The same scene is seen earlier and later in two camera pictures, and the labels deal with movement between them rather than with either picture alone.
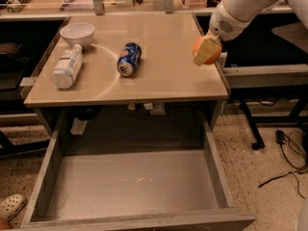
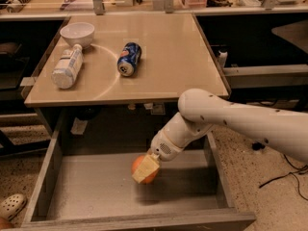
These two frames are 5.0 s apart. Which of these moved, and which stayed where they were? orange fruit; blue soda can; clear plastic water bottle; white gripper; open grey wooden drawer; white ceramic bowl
Moved: white gripper; orange fruit
Stayed: white ceramic bowl; blue soda can; clear plastic water bottle; open grey wooden drawer
